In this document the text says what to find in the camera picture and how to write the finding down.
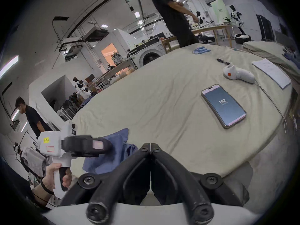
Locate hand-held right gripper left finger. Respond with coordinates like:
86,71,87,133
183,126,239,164
59,143,150,225

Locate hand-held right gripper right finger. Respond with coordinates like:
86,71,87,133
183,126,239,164
151,143,249,225

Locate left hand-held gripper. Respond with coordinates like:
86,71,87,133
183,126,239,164
37,120,113,199

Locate dark blue garment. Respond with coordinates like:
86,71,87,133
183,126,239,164
83,128,139,176

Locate person's left forearm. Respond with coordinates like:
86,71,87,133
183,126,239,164
31,178,56,208

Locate person's left hand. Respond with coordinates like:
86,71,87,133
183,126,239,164
41,163,73,195

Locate bed with beige sheet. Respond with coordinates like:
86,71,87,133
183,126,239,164
70,43,293,216
242,41,300,117

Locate wooden table with equipment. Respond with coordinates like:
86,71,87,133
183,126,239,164
93,53,138,94

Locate smartphone with lit screen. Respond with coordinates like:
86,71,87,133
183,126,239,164
201,84,247,129

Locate white washing machine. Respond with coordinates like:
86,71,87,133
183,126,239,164
127,37,165,69

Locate white hand controller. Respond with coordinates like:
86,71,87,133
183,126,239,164
223,63,255,84

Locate small blue objects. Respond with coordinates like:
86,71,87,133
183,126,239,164
192,46,211,55

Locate white notepad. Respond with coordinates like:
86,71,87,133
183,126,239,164
252,58,292,90

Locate thin grey cable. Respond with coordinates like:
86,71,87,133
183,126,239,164
255,78,288,133

